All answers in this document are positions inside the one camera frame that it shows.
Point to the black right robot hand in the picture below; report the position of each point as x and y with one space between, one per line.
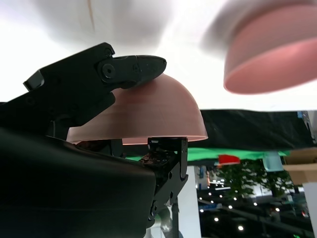
62 186

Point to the pink plastic bowl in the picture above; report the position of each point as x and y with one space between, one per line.
163 114
272 49

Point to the green backdrop cloth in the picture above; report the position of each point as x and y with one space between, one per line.
203 152

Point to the red cup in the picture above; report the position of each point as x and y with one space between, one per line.
229 159

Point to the green leafy plant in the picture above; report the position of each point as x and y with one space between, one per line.
247 178

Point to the black backdrop cloth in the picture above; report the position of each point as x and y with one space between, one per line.
247 129

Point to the pale teal cup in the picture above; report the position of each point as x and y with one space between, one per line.
272 161

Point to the brown cardboard box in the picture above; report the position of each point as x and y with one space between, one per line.
302 168

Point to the large white board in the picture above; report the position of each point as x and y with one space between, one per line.
310 210

